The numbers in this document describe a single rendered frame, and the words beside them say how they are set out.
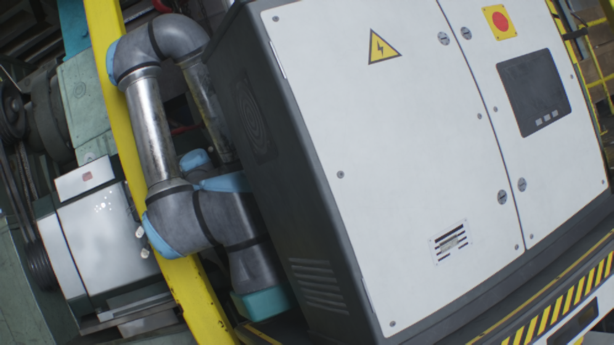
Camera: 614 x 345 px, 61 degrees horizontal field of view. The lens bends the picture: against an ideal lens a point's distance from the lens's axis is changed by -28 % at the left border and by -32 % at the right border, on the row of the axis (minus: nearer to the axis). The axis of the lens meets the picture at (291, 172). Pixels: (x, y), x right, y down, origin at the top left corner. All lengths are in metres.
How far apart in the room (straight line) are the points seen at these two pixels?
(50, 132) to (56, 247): 0.83
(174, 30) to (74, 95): 1.47
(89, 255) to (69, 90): 1.01
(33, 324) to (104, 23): 1.24
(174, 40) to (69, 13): 1.61
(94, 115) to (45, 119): 0.27
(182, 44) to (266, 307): 0.58
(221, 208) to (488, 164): 0.62
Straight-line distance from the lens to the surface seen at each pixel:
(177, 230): 1.38
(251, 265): 1.35
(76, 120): 2.89
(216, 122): 1.54
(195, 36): 1.49
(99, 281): 2.14
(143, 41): 1.49
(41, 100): 2.85
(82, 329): 2.12
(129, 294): 2.14
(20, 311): 2.49
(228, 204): 1.35
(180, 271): 1.75
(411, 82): 0.87
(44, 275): 2.30
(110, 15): 1.85
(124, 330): 2.12
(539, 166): 0.98
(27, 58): 3.90
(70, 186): 2.15
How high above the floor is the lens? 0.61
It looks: level
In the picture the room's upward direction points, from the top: 21 degrees counter-clockwise
